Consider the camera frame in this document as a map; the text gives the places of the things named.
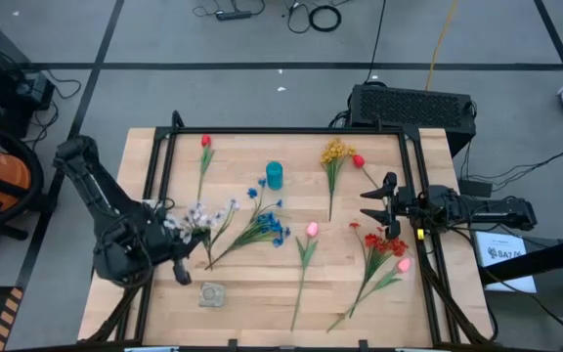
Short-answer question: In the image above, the white artificial flower bunch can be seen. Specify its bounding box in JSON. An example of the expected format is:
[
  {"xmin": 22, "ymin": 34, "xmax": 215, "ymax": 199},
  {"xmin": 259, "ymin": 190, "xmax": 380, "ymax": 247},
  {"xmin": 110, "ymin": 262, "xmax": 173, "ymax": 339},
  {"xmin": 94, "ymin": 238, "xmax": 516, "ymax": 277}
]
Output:
[{"xmin": 162, "ymin": 198, "xmax": 241, "ymax": 271}]

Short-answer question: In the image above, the black computer case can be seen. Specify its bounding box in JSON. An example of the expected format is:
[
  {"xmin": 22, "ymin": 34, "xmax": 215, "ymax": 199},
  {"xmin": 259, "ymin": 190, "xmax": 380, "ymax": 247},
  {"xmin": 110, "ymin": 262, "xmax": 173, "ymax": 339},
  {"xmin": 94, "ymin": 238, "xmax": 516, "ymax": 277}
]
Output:
[{"xmin": 347, "ymin": 83, "xmax": 478, "ymax": 157}]

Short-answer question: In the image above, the blue artificial flower bunch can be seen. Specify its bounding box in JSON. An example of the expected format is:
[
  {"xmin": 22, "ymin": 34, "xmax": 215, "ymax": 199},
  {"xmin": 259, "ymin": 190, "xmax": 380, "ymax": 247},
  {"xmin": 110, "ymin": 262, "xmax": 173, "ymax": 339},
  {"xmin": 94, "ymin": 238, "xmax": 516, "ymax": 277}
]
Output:
[{"xmin": 205, "ymin": 176, "xmax": 292, "ymax": 271}]

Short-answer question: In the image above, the white labelled box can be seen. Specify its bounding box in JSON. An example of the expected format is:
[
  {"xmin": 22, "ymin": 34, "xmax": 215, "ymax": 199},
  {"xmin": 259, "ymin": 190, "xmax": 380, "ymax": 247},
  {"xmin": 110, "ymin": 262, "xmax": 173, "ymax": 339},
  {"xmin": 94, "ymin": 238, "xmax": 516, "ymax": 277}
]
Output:
[{"xmin": 471, "ymin": 230, "xmax": 540, "ymax": 294}]

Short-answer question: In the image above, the orange black vacuum cleaner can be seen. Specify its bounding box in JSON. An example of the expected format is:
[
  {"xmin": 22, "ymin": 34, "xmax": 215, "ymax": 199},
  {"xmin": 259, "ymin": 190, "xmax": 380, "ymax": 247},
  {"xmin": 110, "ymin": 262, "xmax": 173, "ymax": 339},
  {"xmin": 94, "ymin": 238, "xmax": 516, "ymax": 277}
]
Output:
[{"xmin": 0, "ymin": 121, "xmax": 46, "ymax": 235}]

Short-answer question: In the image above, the coiled black cable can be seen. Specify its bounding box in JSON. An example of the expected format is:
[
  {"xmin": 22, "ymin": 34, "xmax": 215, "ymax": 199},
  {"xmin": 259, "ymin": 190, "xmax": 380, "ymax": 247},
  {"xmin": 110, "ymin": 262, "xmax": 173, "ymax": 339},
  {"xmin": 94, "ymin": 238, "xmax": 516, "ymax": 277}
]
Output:
[{"xmin": 307, "ymin": 4, "xmax": 343, "ymax": 33}]

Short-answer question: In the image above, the black power adapter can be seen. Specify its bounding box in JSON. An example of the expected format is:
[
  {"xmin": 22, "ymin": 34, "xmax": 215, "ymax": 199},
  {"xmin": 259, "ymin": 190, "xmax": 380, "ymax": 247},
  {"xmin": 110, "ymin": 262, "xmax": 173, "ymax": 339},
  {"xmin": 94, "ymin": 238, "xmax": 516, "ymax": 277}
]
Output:
[{"xmin": 457, "ymin": 178, "xmax": 495, "ymax": 199}]

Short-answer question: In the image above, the clear glass vase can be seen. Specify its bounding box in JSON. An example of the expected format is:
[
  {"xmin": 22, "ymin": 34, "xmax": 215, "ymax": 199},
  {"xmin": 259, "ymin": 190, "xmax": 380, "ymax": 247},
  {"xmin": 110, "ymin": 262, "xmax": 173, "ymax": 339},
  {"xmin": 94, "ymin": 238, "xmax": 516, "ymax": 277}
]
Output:
[{"xmin": 197, "ymin": 282, "xmax": 228, "ymax": 309}]

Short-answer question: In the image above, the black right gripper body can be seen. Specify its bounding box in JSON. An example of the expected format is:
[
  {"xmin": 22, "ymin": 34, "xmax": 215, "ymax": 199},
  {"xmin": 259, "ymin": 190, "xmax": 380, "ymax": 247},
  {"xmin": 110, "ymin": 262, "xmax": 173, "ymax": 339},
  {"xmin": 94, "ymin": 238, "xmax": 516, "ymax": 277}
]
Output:
[{"xmin": 394, "ymin": 184, "xmax": 459, "ymax": 227}]

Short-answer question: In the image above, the teal glass vase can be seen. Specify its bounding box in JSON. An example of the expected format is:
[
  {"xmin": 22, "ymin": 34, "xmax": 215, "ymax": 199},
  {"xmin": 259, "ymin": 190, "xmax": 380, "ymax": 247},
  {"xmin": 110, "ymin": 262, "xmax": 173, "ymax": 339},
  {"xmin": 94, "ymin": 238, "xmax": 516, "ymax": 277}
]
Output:
[{"xmin": 265, "ymin": 160, "xmax": 284, "ymax": 192}]

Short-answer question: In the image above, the black metal stand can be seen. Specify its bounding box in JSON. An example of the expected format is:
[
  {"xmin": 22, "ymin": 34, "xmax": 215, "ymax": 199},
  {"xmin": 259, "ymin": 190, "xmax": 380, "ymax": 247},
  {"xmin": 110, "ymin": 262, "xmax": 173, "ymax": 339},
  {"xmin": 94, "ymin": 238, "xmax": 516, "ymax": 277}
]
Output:
[{"xmin": 478, "ymin": 233, "xmax": 563, "ymax": 352}]

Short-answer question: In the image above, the red artificial flower bunch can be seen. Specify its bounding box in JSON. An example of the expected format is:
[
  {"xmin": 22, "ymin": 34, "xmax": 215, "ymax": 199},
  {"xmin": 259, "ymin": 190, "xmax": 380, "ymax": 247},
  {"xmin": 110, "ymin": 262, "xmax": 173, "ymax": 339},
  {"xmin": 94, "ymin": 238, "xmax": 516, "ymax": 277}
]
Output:
[{"xmin": 347, "ymin": 221, "xmax": 411, "ymax": 320}]

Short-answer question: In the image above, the black metal table frame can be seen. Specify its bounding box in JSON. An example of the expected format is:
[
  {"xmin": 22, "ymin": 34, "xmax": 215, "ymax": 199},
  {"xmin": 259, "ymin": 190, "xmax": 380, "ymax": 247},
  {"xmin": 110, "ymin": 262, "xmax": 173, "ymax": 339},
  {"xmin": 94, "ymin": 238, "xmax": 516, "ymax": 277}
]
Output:
[{"xmin": 85, "ymin": 110, "xmax": 494, "ymax": 349}]

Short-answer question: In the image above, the pink artificial tulip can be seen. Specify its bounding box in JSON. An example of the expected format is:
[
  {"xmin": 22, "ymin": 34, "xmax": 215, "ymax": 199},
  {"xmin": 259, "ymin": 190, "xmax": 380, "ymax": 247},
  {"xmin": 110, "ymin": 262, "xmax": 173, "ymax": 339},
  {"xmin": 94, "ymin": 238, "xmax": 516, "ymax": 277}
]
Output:
[
  {"xmin": 289, "ymin": 221, "xmax": 321, "ymax": 332},
  {"xmin": 325, "ymin": 256, "xmax": 413, "ymax": 334}
]

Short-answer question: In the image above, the black power strip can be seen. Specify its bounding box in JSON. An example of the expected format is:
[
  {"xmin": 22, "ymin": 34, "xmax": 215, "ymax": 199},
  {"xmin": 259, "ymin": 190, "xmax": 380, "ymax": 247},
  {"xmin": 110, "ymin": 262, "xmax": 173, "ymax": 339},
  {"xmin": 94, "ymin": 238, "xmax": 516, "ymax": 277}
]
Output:
[{"xmin": 215, "ymin": 10, "xmax": 254, "ymax": 22}]

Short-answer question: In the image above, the red artificial tulip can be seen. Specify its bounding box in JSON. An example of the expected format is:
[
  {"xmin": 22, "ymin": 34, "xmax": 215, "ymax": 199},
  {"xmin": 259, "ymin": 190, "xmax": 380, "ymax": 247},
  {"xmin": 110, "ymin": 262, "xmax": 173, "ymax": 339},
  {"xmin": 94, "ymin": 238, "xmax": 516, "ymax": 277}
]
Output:
[
  {"xmin": 195, "ymin": 134, "xmax": 217, "ymax": 202},
  {"xmin": 352, "ymin": 154, "xmax": 383, "ymax": 195}
]

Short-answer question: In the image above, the long black cable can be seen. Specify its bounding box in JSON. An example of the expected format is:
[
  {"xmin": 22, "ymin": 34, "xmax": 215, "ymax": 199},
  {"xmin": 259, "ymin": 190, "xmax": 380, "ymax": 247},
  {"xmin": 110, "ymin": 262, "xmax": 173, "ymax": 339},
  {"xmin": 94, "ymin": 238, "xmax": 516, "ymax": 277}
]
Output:
[{"xmin": 365, "ymin": 0, "xmax": 389, "ymax": 84}]

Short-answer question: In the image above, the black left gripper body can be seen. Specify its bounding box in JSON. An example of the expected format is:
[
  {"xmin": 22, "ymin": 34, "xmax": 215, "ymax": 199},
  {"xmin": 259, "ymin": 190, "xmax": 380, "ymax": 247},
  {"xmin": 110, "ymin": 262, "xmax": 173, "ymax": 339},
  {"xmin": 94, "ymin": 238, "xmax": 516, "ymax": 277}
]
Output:
[{"xmin": 149, "ymin": 219, "xmax": 205, "ymax": 263}]

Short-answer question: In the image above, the yellow artificial flower bunch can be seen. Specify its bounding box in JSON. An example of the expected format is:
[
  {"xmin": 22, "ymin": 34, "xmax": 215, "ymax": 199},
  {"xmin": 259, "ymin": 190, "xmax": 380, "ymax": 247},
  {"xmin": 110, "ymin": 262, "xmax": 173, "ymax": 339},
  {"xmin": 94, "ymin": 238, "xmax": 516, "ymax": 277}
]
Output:
[{"xmin": 320, "ymin": 137, "xmax": 359, "ymax": 223}]

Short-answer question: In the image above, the yellow cable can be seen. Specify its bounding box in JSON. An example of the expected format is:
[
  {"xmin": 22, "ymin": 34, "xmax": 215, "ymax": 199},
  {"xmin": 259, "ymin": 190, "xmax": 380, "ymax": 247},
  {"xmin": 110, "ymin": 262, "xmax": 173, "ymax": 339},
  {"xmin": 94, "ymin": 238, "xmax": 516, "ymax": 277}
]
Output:
[{"xmin": 424, "ymin": 0, "xmax": 459, "ymax": 92}]

